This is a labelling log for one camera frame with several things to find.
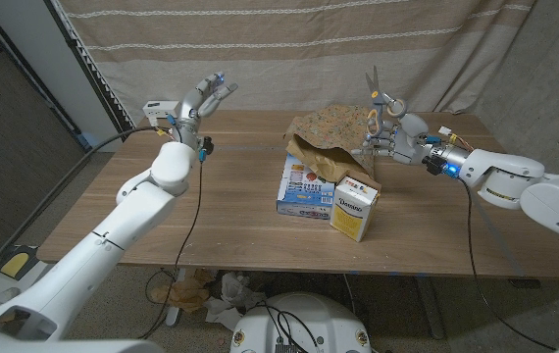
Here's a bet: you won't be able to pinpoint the crumpled brown paper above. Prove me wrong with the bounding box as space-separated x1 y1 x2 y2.
150 268 216 315

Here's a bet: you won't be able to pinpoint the white robot torso base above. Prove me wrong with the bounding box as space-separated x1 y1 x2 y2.
229 292 373 353

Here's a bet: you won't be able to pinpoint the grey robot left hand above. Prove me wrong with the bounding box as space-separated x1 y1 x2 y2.
171 71 240 149

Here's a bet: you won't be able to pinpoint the black slanted frame post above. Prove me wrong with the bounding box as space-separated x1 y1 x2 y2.
43 0 136 143

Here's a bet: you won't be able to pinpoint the grey tape outline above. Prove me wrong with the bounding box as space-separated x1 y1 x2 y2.
107 144 526 278

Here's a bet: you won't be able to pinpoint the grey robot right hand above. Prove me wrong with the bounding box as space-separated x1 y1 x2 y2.
350 112 441 167

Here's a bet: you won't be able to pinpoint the black torso connector cable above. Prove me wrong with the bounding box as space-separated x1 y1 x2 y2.
255 302 321 353

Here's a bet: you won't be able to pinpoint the blue white cardboard box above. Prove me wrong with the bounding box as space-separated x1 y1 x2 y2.
275 152 335 221

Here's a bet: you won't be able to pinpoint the grey metal table leg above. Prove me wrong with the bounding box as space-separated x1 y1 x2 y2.
414 275 446 340

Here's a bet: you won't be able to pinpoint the white metal table leg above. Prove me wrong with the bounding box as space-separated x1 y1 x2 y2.
165 267 187 328

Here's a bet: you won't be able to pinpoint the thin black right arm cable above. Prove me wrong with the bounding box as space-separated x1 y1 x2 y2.
458 178 558 352

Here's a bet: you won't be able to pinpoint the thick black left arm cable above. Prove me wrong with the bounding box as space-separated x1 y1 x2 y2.
0 126 171 295

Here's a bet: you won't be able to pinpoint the beige striped curtain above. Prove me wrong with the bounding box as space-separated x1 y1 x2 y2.
56 0 538 126

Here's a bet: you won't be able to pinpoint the white yellow carton box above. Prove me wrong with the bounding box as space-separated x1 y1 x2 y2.
329 176 381 243

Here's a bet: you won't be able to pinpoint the grey yellow handled scissors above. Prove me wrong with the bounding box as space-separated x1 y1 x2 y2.
364 65 409 139

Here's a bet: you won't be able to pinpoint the white power strip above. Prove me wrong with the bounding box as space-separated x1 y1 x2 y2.
142 100 182 127

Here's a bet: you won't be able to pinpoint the crumpled white paper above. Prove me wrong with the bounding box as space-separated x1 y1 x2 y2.
204 272 267 332

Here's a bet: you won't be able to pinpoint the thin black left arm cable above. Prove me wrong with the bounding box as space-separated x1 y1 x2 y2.
136 159 206 340

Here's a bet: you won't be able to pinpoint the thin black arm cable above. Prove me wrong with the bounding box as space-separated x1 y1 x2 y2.
458 178 558 352
136 159 206 340

